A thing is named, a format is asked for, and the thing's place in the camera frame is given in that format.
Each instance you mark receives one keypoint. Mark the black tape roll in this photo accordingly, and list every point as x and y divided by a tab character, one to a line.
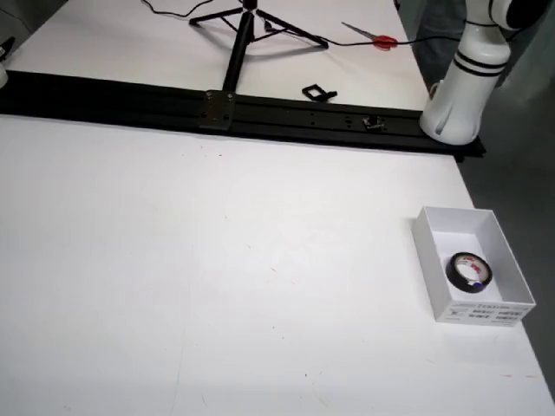
453	277

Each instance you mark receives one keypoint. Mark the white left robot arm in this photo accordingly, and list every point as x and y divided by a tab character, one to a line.
459	99

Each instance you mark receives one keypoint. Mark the white cardboard bin box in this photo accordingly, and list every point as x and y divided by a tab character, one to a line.
433	268

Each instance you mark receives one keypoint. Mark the black tripod stand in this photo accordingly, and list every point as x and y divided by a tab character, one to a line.
237	56

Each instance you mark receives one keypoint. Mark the person leg in jeans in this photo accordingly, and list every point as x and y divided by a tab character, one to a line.
433	26

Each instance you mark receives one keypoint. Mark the black rail joint plate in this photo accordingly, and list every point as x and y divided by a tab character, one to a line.
217	110

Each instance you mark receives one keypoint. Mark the small black bracket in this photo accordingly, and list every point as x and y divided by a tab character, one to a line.
323	95

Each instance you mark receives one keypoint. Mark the small black rail knob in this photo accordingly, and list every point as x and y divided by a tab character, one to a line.
373	123

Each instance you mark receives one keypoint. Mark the black aluminium rail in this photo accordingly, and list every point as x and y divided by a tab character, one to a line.
130	104

